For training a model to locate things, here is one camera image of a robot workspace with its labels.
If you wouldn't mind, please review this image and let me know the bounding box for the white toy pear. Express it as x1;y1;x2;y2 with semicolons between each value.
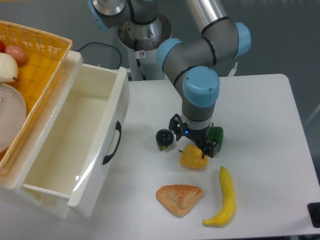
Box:
0;52;19;83

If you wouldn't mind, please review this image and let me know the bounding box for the black cable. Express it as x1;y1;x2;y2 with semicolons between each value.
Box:
75;41;122;70

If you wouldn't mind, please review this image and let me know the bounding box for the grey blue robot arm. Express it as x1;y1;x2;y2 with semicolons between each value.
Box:
88;0;252;157

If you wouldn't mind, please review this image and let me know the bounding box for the orange toy pastry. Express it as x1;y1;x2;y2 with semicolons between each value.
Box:
155;184;203;218

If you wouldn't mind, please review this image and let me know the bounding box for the pink toy fruit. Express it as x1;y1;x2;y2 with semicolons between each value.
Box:
4;45;27;65

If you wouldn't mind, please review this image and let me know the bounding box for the yellow woven basket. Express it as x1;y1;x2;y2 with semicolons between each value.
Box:
0;20;73;173

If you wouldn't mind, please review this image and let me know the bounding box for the white round plate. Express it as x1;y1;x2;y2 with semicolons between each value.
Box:
0;83;27;152

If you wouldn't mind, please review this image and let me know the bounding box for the white drawer cabinet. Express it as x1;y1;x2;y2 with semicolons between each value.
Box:
0;51;83;219

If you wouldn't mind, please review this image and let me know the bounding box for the red toy fruit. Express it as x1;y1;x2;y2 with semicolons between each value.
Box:
0;40;6;53

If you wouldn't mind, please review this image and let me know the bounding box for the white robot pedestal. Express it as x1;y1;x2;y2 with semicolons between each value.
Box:
117;13;172;81

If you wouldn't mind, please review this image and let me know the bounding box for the black device at edge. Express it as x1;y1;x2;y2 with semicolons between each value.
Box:
307;202;320;228

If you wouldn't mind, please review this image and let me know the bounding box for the yellow toy pepper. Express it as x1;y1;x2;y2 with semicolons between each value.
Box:
178;144;208;170

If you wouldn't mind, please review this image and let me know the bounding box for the green toy pepper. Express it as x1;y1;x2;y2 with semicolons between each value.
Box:
208;123;224;152

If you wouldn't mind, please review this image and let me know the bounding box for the yellow toy banana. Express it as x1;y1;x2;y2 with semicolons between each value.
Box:
202;166;236;227

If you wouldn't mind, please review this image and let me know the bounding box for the dark purple toy mangosteen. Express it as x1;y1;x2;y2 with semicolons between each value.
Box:
155;128;174;151

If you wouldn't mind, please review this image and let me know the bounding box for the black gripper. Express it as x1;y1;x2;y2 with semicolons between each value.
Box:
168;113;217;159

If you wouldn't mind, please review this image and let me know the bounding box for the black drawer handle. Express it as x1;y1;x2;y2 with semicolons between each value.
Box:
102;121;122;166

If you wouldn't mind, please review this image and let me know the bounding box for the white plastic drawer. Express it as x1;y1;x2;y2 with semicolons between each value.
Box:
21;63;131;219

